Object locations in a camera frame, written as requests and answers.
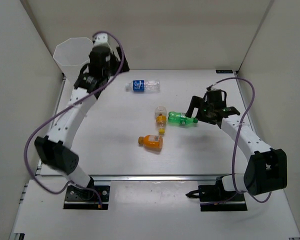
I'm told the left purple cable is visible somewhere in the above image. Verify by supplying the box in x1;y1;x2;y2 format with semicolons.
24;31;126;210

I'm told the clear bottle blue label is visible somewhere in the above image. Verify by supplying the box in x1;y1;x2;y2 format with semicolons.
125;79;160;94

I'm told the aluminium table edge rail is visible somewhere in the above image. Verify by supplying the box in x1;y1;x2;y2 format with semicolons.
34;174;256;183

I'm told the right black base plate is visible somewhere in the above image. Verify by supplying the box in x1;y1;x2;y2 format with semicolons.
198;185;248;212

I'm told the purple cable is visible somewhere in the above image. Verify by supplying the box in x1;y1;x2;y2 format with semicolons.
199;76;272;206
24;31;126;210

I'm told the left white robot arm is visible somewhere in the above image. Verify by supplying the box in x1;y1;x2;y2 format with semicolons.
34;43;129;200

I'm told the tall white plastic bin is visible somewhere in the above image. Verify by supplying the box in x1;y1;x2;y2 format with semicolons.
53;37;93;90

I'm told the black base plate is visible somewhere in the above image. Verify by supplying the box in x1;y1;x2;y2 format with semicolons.
63;183;111;211
198;185;248;212

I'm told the green plastic bottle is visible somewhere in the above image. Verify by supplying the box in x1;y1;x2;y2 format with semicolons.
167;111;198;127

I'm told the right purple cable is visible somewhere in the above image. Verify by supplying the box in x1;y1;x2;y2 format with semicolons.
199;76;272;206

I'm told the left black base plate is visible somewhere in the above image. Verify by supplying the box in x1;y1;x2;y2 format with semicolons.
63;183;111;211

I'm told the clear bottle yellow cap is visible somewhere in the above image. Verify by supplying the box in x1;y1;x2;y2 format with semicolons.
154;106;167;135

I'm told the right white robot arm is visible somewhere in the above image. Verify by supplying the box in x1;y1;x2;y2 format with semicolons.
185;89;288;200

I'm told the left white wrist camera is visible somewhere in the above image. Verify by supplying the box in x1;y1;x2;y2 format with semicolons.
92;32;110;48

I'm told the orange juice bottle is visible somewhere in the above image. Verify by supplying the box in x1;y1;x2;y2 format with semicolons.
138;135;163;151

